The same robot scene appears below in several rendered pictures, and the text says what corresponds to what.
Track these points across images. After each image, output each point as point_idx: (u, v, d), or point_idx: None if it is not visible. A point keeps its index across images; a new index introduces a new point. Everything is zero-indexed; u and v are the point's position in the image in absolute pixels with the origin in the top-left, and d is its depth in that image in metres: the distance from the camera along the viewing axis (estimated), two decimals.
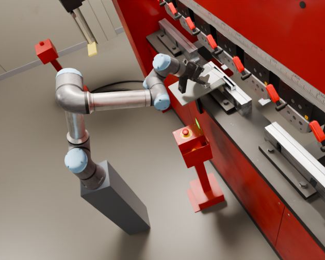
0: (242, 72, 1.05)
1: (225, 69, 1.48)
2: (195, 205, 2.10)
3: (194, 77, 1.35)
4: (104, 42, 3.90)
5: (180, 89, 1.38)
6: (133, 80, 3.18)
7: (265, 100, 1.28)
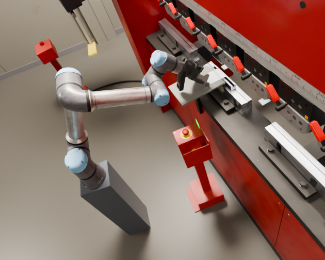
0: (242, 72, 1.05)
1: (225, 69, 1.48)
2: (195, 205, 2.10)
3: (192, 75, 1.36)
4: (104, 42, 3.90)
5: (178, 86, 1.40)
6: (133, 80, 3.18)
7: (265, 100, 1.28)
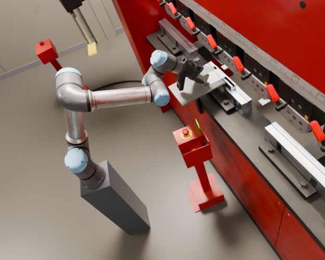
0: (242, 72, 1.05)
1: (225, 69, 1.48)
2: (195, 205, 2.10)
3: (193, 75, 1.36)
4: (104, 42, 3.90)
5: (178, 86, 1.40)
6: (133, 80, 3.18)
7: (265, 100, 1.28)
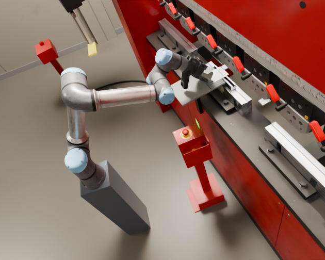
0: (242, 72, 1.05)
1: (225, 69, 1.48)
2: (195, 205, 2.10)
3: (197, 74, 1.36)
4: (104, 42, 3.90)
5: (182, 84, 1.40)
6: (133, 80, 3.18)
7: (265, 100, 1.28)
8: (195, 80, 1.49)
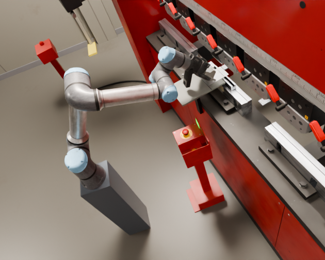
0: (242, 72, 1.05)
1: (225, 69, 1.48)
2: (195, 205, 2.10)
3: (199, 72, 1.36)
4: (104, 42, 3.90)
5: (185, 83, 1.40)
6: (133, 80, 3.18)
7: (265, 100, 1.28)
8: (195, 80, 1.49)
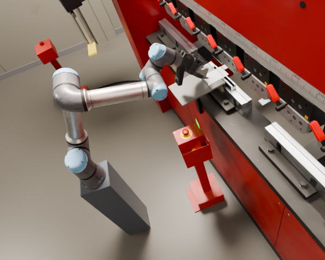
0: (242, 72, 1.05)
1: (225, 69, 1.48)
2: (195, 205, 2.10)
3: (191, 69, 1.33)
4: (104, 42, 3.90)
5: (177, 81, 1.37)
6: (133, 80, 3.18)
7: (265, 100, 1.28)
8: (195, 80, 1.49)
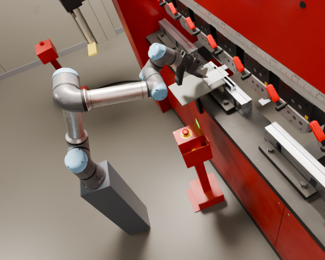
0: (242, 72, 1.05)
1: (225, 69, 1.48)
2: (195, 205, 2.10)
3: (191, 69, 1.33)
4: (104, 42, 3.90)
5: (177, 81, 1.37)
6: (133, 80, 3.18)
7: (265, 100, 1.28)
8: (195, 80, 1.49)
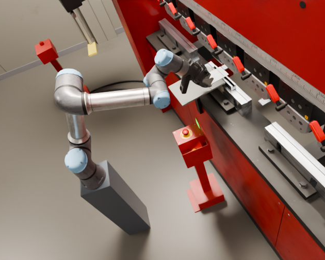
0: (242, 72, 1.05)
1: (225, 69, 1.48)
2: (195, 205, 2.10)
3: (197, 79, 1.29)
4: (104, 42, 3.90)
5: (181, 88, 1.33)
6: (133, 80, 3.18)
7: (265, 100, 1.28)
8: None
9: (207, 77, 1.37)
